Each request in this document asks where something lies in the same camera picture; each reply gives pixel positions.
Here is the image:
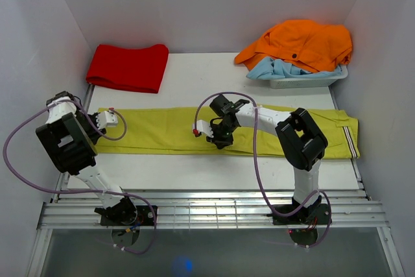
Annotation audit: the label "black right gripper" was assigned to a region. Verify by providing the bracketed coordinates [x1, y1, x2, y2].
[205, 122, 237, 150]

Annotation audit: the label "yellow-green trousers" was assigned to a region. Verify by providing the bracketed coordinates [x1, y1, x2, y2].
[95, 106, 361, 159]

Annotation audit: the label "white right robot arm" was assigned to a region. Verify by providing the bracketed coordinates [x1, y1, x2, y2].
[194, 93, 329, 224]

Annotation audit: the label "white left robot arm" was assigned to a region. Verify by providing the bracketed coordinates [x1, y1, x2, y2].
[36, 91, 138, 225]

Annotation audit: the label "folded red trousers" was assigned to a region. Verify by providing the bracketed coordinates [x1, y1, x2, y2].
[86, 44, 169, 93]

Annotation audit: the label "light blue garment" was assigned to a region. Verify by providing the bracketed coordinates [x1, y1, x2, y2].
[246, 56, 342, 80]

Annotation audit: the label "white plastic basket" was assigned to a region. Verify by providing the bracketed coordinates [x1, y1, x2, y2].
[269, 65, 348, 89]

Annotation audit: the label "orange garment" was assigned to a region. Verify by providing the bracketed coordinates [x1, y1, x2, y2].
[234, 19, 353, 73]

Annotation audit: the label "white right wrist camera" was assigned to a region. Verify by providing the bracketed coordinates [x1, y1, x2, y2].
[192, 120, 213, 138]

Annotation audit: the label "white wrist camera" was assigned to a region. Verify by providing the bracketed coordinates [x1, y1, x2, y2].
[192, 120, 213, 138]
[95, 111, 118, 130]

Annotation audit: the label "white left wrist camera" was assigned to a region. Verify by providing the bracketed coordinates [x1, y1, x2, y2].
[95, 111, 118, 130]

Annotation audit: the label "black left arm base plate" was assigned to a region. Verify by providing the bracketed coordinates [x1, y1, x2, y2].
[99, 205, 158, 227]

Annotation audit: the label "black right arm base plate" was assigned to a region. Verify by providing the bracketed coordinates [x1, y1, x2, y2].
[267, 204, 332, 225]

